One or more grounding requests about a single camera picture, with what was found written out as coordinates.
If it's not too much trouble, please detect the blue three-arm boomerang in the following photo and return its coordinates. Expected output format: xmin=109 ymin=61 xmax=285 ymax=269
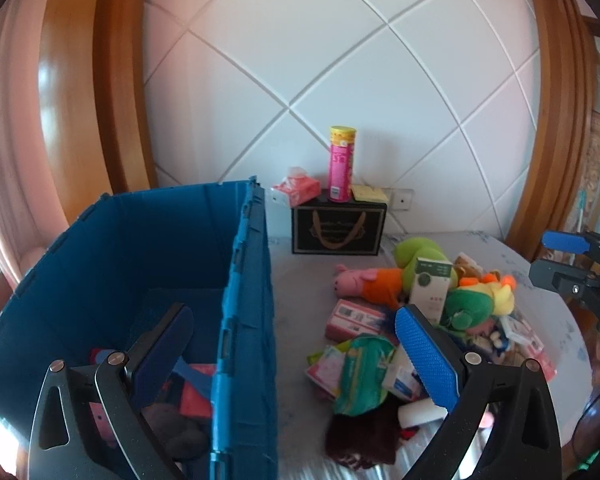
xmin=172 ymin=357 xmax=216 ymax=401

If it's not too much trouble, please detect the pink pig plush orange dress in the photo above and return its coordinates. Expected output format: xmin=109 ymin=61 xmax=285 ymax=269
xmin=334 ymin=265 xmax=406 ymax=308

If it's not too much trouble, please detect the dark green plush toy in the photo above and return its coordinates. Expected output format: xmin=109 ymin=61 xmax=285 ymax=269
xmin=440 ymin=287 xmax=496 ymax=333

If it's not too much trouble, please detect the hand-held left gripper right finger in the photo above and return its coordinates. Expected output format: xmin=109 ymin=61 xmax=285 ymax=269
xmin=395 ymin=304 xmax=563 ymax=480

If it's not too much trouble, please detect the grey plush toy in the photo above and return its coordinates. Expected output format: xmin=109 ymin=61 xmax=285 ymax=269
xmin=142 ymin=404 xmax=211 ymax=461

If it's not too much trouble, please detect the yellow duck plush toy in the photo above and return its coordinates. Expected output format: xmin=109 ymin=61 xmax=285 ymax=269
xmin=472 ymin=272 xmax=516 ymax=318

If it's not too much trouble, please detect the pink snack canister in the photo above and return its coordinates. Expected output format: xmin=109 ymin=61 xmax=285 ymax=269
xmin=329 ymin=126 xmax=359 ymax=203

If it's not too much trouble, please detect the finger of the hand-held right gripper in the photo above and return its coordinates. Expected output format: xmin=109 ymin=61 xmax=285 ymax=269
xmin=528 ymin=258 xmax=600 ymax=311
xmin=542 ymin=230 xmax=600 ymax=261

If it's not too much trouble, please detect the white wall socket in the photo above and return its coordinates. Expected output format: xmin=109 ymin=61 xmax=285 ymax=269
xmin=387 ymin=189 xmax=415 ymax=211

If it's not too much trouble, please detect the pink white barcode box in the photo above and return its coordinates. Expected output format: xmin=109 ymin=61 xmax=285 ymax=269
xmin=325 ymin=300 xmax=393 ymax=343

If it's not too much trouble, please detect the lime green plush toy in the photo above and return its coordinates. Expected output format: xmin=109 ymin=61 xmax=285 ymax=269
xmin=392 ymin=237 xmax=458 ymax=291

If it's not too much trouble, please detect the pink curtain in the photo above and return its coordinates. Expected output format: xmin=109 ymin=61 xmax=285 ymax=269
xmin=0 ymin=0 xmax=81 ymax=286

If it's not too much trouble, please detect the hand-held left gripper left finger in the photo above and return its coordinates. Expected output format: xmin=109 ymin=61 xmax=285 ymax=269
xmin=27 ymin=302 xmax=196 ymax=480

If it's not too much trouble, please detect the blue plastic crate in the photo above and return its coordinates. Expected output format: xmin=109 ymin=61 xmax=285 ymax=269
xmin=0 ymin=176 xmax=279 ymax=480

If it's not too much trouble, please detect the wooden headboard post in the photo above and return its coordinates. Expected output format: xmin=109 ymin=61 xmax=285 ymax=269
xmin=505 ymin=0 xmax=600 ymax=261
xmin=40 ymin=0 xmax=158 ymax=221

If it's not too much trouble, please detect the dark maroon cloth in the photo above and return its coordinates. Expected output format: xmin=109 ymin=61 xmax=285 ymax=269
xmin=325 ymin=400 xmax=403 ymax=471

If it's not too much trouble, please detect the green white carton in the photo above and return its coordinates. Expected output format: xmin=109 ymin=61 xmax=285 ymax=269
xmin=410 ymin=257 xmax=453 ymax=326

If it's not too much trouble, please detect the red white small box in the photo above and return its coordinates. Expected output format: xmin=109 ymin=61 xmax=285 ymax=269
xmin=505 ymin=310 xmax=556 ymax=378

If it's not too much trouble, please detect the pink packet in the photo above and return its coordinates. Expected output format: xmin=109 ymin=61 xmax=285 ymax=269
xmin=305 ymin=347 xmax=351 ymax=401

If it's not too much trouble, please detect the black gift box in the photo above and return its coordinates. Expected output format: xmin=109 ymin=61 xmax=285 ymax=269
xmin=291 ymin=195 xmax=388 ymax=256

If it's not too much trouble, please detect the brown plush toy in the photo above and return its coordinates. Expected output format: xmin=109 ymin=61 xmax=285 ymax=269
xmin=452 ymin=252 xmax=486 ymax=281

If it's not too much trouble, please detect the small pink tissue pack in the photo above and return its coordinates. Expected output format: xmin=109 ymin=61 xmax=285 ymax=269
xmin=271 ymin=166 xmax=322 ymax=208

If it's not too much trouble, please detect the white blue medicine box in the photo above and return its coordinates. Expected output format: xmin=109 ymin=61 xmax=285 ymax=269
xmin=382 ymin=347 xmax=426 ymax=401

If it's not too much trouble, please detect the white plastic bottle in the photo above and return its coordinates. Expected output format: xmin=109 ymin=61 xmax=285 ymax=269
xmin=397 ymin=400 xmax=448 ymax=428

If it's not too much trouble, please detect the yellow note pad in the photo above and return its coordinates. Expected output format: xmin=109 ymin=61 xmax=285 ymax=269
xmin=351 ymin=185 xmax=388 ymax=205

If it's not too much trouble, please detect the green wet wipes pack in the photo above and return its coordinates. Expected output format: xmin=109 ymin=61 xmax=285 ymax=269
xmin=335 ymin=337 xmax=398 ymax=416

